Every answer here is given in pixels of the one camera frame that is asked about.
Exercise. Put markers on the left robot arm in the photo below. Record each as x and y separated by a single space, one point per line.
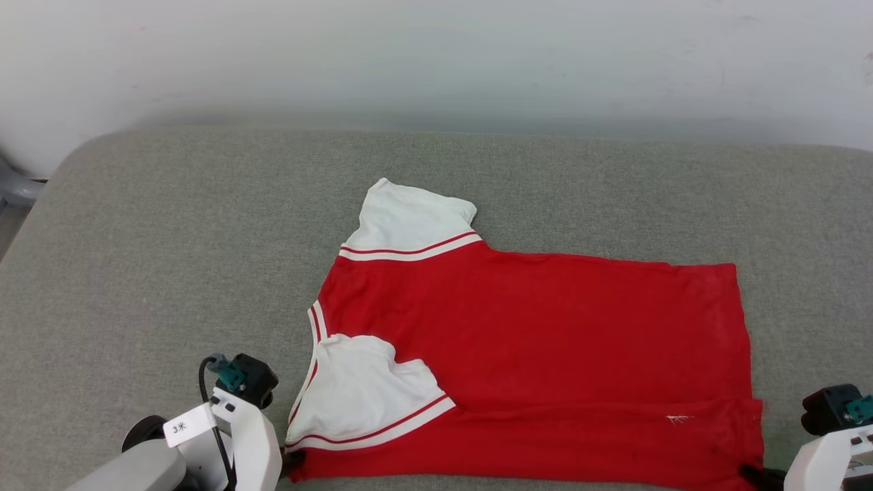
129 474

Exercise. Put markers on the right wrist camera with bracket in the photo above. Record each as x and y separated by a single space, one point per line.
825 457

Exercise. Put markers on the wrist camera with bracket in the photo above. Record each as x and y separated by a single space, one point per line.
825 457
256 443

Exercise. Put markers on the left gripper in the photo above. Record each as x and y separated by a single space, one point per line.
143 433

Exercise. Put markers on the red white Bulls jersey shirt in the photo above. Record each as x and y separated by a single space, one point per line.
545 327

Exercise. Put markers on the white paper label tag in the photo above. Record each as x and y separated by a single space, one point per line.
187 426

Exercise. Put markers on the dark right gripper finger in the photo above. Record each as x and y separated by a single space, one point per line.
767 481

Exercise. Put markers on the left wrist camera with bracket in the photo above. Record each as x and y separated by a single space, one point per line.
256 443

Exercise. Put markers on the grey metal frame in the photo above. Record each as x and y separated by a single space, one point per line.
17 187

